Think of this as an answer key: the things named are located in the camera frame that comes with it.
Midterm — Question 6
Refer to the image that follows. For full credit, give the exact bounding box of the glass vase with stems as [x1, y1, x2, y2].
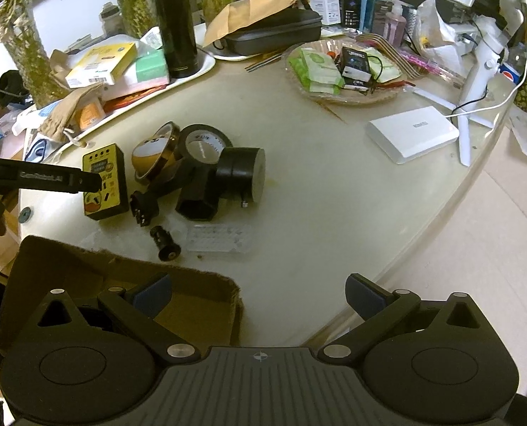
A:
[0, 0, 70, 109]

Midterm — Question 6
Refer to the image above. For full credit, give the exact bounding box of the small black knob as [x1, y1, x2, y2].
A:
[150, 225, 182, 262]

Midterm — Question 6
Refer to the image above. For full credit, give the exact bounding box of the black zip case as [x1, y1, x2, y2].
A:
[222, 8, 322, 56]

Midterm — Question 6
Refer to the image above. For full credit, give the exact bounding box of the small black round cap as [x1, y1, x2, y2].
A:
[18, 207, 34, 224]

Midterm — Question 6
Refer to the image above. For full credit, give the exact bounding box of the green tissue pack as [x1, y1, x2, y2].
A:
[118, 50, 170, 93]

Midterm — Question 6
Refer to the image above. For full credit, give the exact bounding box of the white serving tray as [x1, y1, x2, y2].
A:
[11, 27, 215, 162]

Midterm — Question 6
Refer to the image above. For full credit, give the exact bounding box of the black thermos bottle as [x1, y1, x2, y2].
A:
[154, 0, 200, 79]

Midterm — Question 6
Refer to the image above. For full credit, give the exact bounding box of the yellow white medicine box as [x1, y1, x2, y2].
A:
[65, 42, 137, 88]

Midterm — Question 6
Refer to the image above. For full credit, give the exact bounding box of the yellow adapter box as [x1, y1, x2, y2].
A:
[82, 143, 130, 220]

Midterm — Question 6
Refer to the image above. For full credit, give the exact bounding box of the clear plastic case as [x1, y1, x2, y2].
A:
[185, 223, 253, 254]

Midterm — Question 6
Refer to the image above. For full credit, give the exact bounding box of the amber tape roll with dog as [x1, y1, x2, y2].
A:
[131, 121, 181, 185]

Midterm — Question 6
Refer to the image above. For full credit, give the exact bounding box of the black tape roll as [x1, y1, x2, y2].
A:
[175, 124, 232, 168]

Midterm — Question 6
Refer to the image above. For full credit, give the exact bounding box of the brown cardboard box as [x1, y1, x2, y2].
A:
[0, 236, 243, 354]

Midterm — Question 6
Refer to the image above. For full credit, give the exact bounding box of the brown paper envelope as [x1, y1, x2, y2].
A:
[202, 0, 296, 47]

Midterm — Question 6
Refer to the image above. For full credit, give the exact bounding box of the white power bank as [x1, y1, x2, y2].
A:
[365, 106, 460, 164]

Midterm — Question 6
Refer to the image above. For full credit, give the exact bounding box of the glass plate with snacks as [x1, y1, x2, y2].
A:
[284, 35, 422, 106]

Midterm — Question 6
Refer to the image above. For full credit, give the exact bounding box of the tan drawstring pouch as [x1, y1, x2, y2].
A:
[38, 83, 103, 142]

